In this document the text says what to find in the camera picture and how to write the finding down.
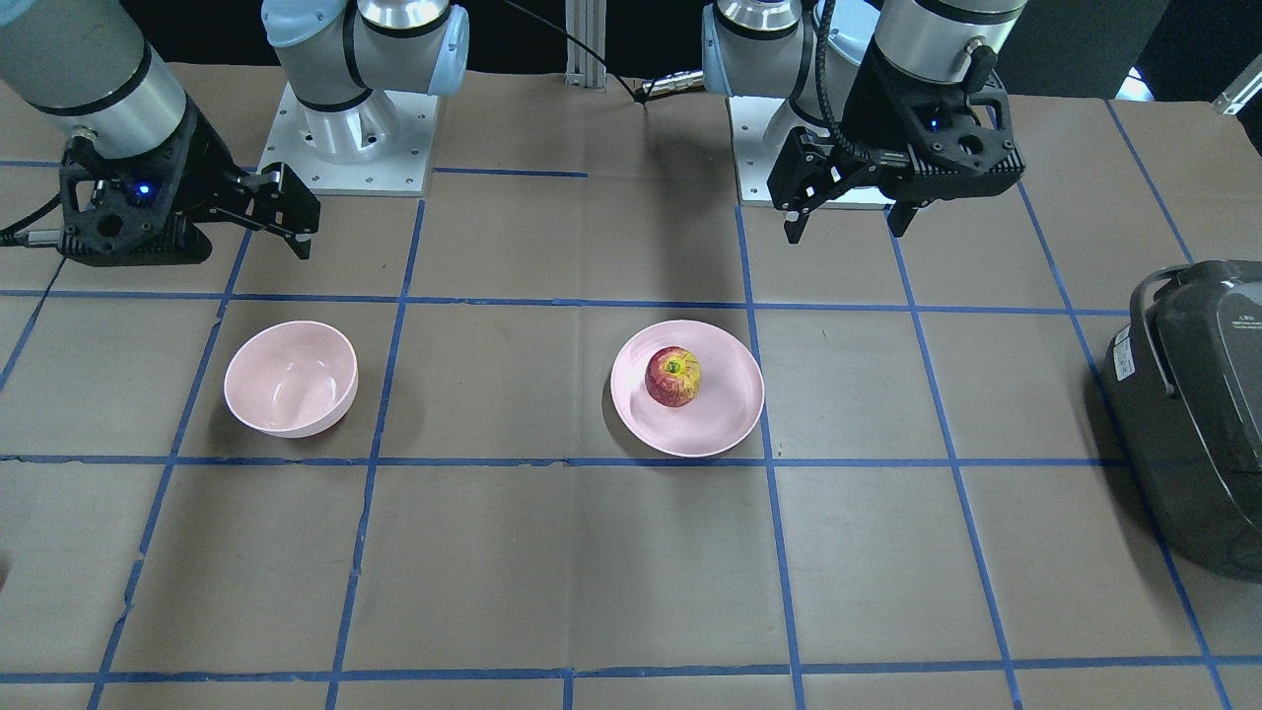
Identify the aluminium frame post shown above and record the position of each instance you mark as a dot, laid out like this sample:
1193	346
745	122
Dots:
584	23

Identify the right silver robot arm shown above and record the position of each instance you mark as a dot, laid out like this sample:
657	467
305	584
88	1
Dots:
87	64

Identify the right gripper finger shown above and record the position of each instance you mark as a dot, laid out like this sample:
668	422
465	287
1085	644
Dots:
283	205

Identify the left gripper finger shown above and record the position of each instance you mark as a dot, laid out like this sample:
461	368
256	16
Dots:
798	207
900	215

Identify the dark grey rice cooker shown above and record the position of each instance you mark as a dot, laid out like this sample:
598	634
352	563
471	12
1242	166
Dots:
1184	379

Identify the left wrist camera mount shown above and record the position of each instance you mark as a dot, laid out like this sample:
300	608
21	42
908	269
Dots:
958	139

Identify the pink bowl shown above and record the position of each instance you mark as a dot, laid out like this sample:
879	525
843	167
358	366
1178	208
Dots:
293	380

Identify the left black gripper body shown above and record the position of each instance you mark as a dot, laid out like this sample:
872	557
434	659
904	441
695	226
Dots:
870	104

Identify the pink plate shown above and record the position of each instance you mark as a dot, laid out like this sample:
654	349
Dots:
727	408

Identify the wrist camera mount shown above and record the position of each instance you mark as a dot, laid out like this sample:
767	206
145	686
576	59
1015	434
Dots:
958	139
126	211

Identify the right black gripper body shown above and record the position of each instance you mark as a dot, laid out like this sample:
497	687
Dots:
204	161

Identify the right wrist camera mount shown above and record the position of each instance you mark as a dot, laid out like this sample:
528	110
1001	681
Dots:
126	211

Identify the red yellow apple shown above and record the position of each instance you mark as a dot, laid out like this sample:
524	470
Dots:
672	377

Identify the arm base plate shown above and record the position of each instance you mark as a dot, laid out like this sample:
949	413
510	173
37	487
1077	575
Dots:
389	168
759	127

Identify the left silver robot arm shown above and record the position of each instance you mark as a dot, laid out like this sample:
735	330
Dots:
752	48

